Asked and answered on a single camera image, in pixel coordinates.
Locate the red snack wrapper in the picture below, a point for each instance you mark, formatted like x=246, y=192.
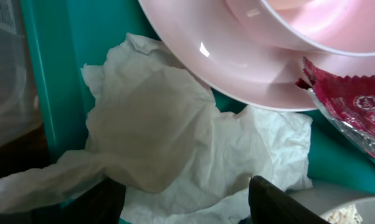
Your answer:
x=347, y=102

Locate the cooked white rice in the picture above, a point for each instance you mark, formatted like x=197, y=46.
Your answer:
x=345, y=215

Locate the clear plastic bin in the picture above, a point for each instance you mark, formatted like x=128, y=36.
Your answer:
x=19, y=101

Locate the pink cup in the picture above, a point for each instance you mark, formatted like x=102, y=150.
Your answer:
x=343, y=27

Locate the black plastic tray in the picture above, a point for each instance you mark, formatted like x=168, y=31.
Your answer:
x=27, y=152

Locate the white napkin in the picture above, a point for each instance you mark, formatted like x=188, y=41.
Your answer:
x=158, y=132

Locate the pink round plate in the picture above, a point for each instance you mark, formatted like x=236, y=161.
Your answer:
x=209, y=41

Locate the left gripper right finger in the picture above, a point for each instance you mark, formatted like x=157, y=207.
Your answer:
x=270, y=205

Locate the grey bowl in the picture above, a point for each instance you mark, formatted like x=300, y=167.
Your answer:
x=325, y=197

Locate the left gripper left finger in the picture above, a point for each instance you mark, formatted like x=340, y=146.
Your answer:
x=102, y=204

